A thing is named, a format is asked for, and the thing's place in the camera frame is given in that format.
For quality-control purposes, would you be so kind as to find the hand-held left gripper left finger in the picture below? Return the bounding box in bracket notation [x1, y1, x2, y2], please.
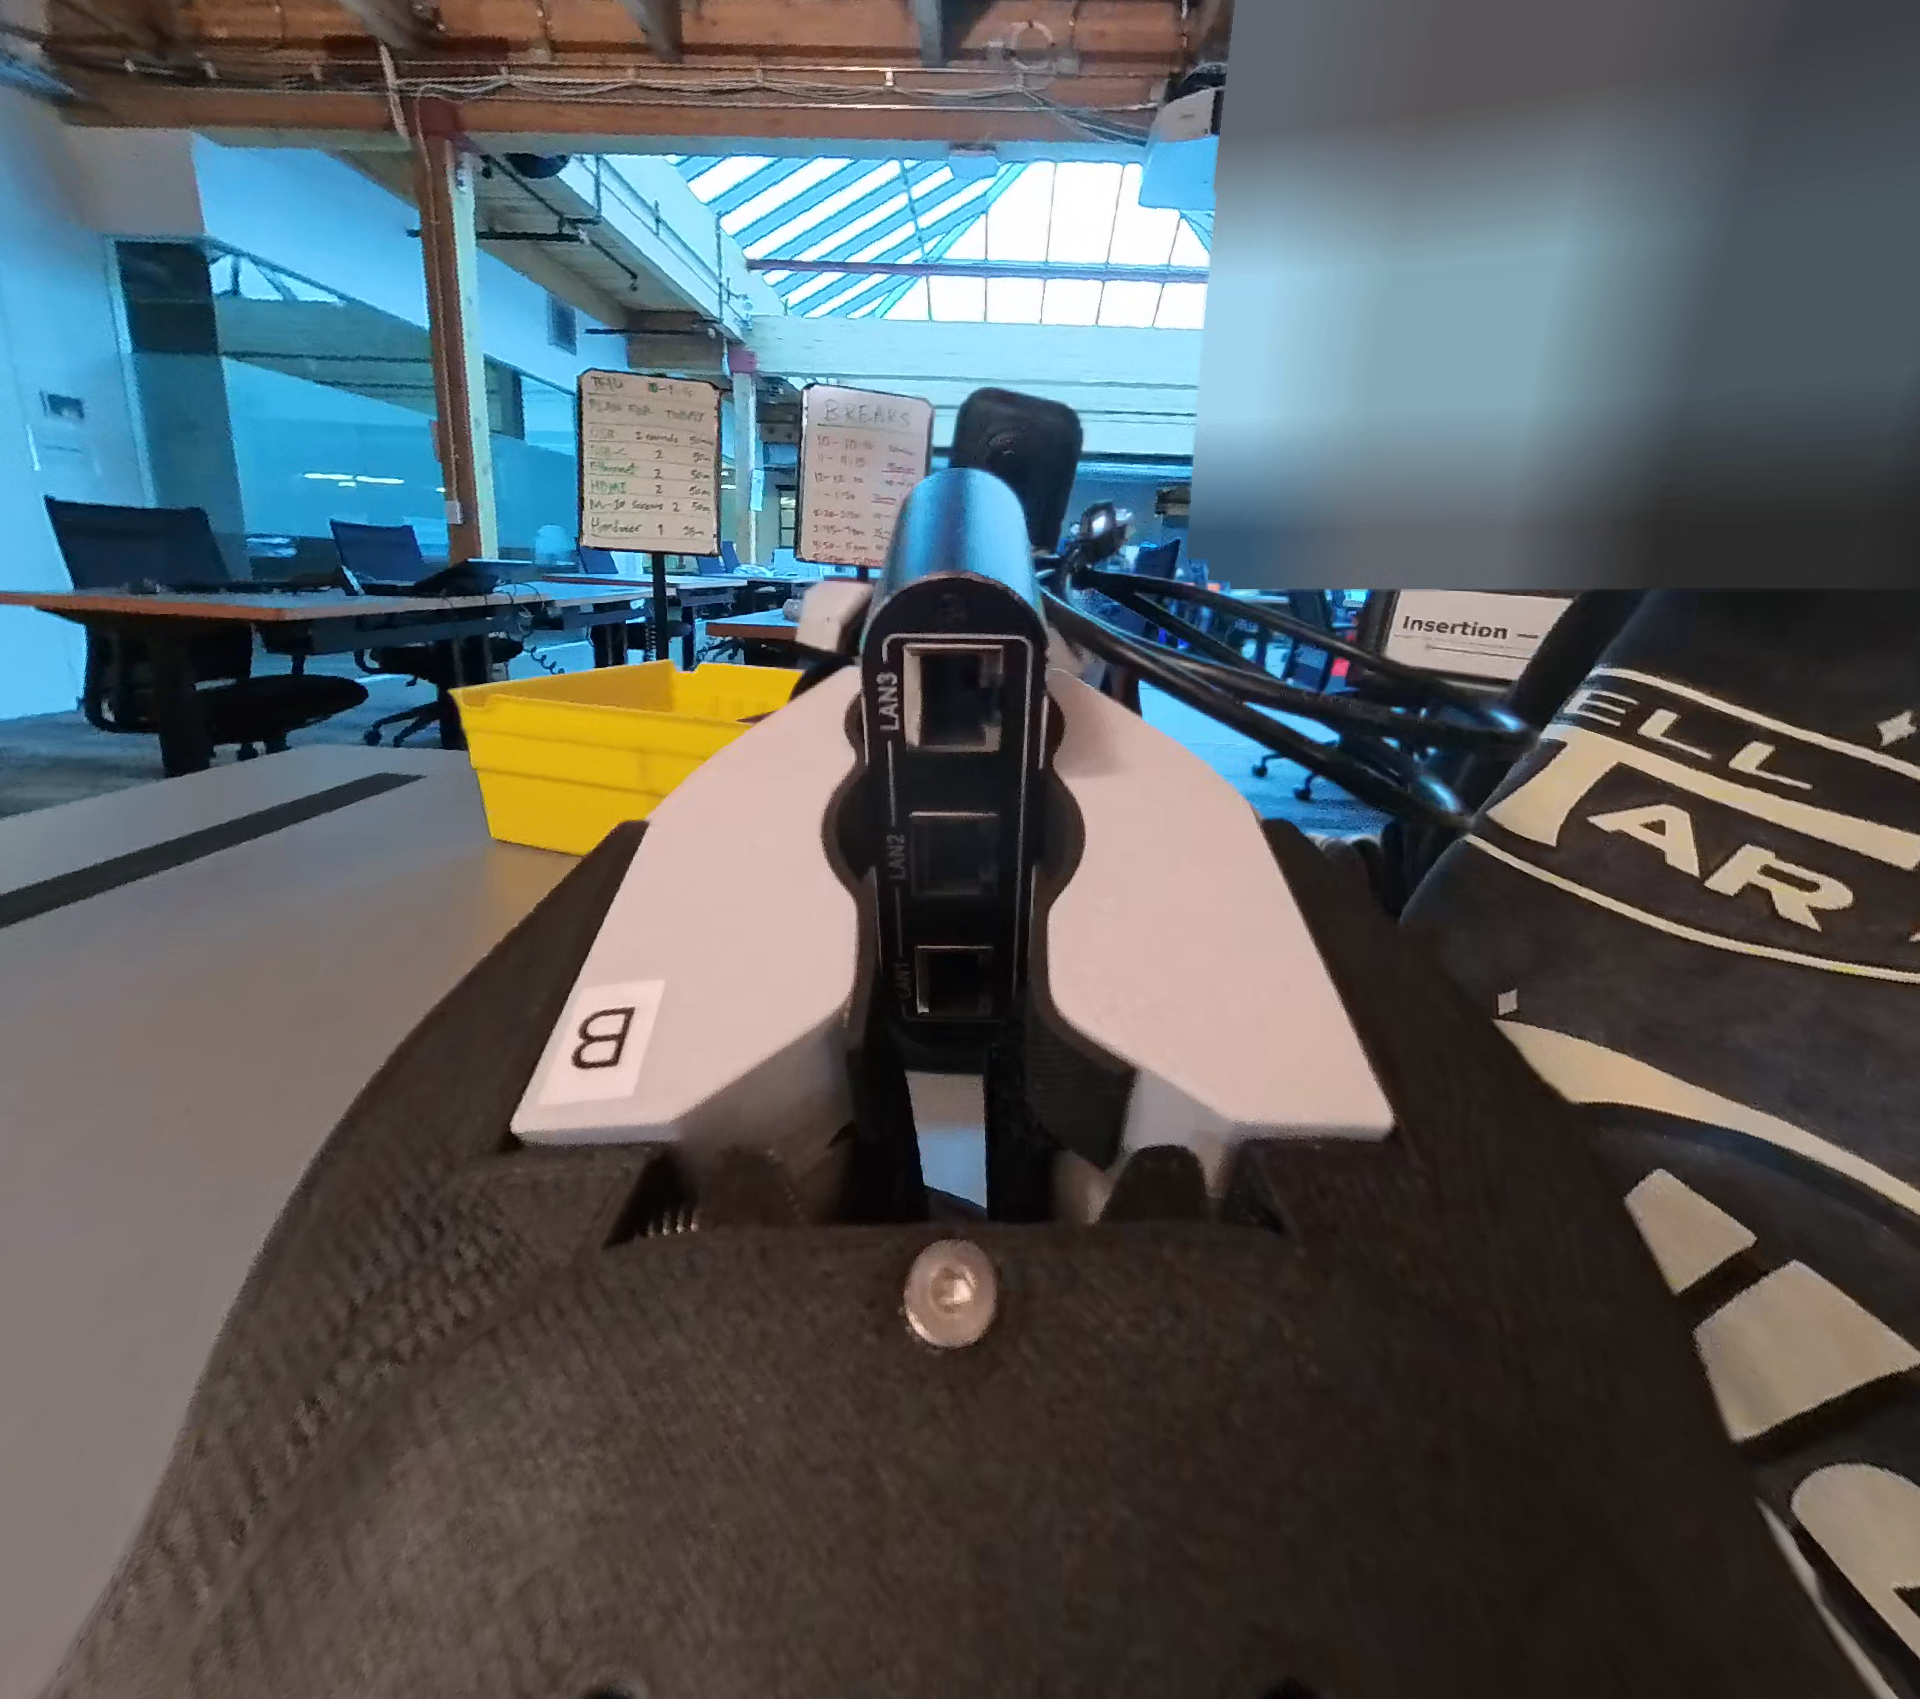
[511, 676, 881, 1154]

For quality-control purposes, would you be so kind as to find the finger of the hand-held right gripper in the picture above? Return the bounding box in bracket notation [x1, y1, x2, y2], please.
[793, 582, 881, 666]

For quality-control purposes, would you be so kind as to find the black office chair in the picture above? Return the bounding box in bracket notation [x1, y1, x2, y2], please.
[326, 518, 529, 748]
[43, 496, 370, 772]

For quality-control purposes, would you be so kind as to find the wooden office desk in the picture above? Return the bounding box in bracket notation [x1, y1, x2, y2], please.
[0, 582, 648, 778]

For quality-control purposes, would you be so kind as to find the black ethernet switch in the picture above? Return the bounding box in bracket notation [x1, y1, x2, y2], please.
[858, 470, 1052, 1072]

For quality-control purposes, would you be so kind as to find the black ethernet cable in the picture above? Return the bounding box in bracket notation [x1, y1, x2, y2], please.
[1043, 560, 1533, 832]

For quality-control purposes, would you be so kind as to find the person's black printed shirt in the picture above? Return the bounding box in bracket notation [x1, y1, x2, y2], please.
[1395, 590, 1920, 1699]

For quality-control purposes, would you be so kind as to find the white fiducial marker card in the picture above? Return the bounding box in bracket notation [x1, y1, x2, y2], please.
[1377, 590, 1578, 684]

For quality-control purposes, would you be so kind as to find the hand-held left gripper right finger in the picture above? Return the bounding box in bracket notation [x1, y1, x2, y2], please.
[1034, 676, 1399, 1206]

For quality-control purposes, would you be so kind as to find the yellow plastic bin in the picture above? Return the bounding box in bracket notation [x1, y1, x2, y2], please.
[451, 660, 804, 856]

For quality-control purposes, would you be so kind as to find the white ceiling projector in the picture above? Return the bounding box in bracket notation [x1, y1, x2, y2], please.
[1137, 64, 1221, 220]

